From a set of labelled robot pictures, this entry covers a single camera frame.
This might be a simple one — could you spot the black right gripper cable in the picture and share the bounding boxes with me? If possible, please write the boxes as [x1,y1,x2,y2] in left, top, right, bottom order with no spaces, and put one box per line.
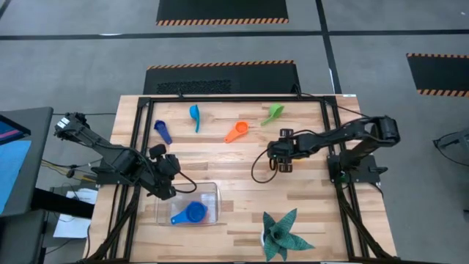
[251,146,280,184]

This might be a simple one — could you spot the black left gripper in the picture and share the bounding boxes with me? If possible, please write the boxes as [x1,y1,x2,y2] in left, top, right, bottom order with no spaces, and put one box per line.
[144,154,182,201]

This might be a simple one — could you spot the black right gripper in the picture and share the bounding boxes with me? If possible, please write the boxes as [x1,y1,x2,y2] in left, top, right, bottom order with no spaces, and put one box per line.
[267,128,298,174]

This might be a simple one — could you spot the clear plastic basket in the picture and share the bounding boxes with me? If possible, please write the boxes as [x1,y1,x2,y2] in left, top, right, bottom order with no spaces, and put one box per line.
[154,182,222,227]

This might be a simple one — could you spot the orange measuring cup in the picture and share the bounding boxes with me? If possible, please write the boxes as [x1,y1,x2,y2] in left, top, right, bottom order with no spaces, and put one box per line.
[224,121,251,144]

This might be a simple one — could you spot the monitor with blue screen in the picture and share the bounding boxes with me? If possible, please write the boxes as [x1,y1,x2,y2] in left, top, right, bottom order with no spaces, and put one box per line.
[0,106,54,218]

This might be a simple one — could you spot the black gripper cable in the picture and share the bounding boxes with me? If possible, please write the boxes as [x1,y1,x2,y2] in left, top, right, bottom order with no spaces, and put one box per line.
[171,170,198,194]
[251,146,280,184]

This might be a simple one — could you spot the light blue measuring cup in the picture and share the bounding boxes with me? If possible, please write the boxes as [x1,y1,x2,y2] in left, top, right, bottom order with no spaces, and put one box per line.
[188,104,202,133]

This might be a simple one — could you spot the black hazard-striped floor mat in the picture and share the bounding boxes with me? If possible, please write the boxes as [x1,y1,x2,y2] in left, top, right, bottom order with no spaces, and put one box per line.
[405,53,469,98]
[142,59,301,95]
[156,0,289,26]

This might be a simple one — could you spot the small navy measuring cup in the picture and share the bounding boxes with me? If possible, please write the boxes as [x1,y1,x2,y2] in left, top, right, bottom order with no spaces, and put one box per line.
[153,120,173,145]

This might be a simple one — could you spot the medium blue measuring cup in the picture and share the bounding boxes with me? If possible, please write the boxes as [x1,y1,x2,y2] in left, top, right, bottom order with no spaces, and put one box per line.
[170,201,209,226]

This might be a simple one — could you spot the green measuring cup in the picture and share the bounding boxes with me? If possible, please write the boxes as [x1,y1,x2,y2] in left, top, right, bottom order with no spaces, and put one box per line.
[260,103,285,127]

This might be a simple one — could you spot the white paper sheets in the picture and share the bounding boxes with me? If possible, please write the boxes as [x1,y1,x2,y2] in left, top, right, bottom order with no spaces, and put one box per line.
[53,188,99,239]

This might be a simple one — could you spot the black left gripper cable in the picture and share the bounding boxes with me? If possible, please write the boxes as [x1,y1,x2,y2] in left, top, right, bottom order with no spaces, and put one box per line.
[171,170,198,194]

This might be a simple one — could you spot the green fabric plant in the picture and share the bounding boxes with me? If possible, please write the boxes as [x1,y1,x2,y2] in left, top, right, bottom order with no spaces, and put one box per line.
[262,208,315,263]

